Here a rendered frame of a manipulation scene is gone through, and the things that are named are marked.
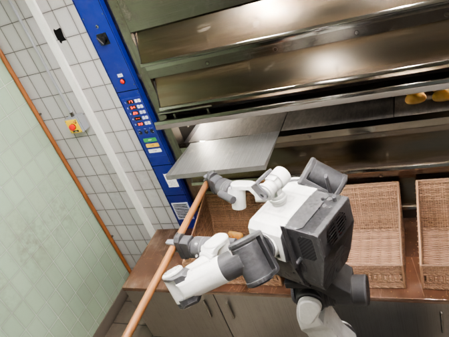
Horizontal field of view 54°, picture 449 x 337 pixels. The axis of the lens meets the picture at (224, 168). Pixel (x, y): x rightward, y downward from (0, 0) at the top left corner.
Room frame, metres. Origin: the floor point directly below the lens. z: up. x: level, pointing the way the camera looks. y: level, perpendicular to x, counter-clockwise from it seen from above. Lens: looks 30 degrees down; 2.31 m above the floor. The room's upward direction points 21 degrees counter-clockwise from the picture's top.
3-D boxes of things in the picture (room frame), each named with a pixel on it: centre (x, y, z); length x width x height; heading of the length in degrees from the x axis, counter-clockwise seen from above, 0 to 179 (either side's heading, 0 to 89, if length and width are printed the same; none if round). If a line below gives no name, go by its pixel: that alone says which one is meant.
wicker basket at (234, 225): (1.99, 0.05, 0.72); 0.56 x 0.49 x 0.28; 60
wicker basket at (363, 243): (1.70, -0.46, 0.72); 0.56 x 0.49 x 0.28; 62
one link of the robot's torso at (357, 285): (1.17, -0.21, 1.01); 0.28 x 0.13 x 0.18; 63
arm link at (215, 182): (1.76, 0.05, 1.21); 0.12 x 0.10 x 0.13; 27
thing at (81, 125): (2.63, 0.75, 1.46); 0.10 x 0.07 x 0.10; 61
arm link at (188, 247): (1.40, 0.23, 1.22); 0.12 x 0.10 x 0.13; 55
